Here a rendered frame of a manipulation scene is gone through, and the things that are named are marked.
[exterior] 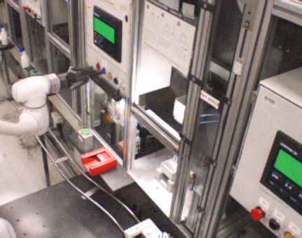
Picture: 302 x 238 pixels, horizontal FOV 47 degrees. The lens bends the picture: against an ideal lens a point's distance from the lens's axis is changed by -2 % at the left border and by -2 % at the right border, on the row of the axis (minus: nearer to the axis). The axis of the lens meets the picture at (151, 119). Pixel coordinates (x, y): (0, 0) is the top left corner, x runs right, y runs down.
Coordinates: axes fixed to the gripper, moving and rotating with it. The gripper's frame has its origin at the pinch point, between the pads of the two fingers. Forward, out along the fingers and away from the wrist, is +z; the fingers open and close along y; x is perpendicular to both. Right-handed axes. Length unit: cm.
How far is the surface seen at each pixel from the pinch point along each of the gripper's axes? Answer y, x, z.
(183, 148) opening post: -8, -62, 7
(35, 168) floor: -142, 103, -9
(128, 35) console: 26.1, -20.5, 5.3
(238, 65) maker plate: 38, -81, 6
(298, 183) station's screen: 17, -112, 3
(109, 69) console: 2.9, -5.4, 5.3
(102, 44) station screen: 15.7, -2.3, 3.0
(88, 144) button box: -44.6, 1.2, -4.3
